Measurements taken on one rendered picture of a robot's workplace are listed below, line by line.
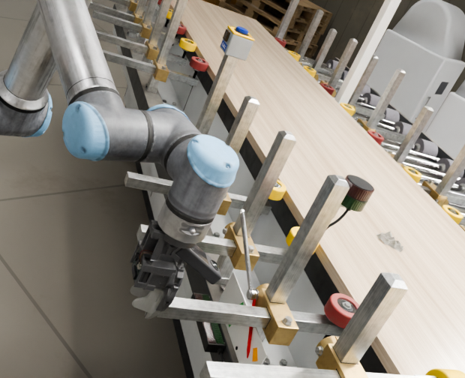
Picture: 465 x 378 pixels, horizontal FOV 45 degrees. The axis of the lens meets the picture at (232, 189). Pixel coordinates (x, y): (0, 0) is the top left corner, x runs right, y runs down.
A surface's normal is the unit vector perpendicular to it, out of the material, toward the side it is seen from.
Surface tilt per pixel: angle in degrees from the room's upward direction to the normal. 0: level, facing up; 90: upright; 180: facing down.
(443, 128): 90
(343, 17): 90
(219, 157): 5
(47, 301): 0
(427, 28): 90
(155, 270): 91
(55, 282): 0
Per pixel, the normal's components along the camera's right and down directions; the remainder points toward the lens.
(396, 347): 0.37, -0.82
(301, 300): -0.89, -0.19
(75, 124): -0.73, 0.06
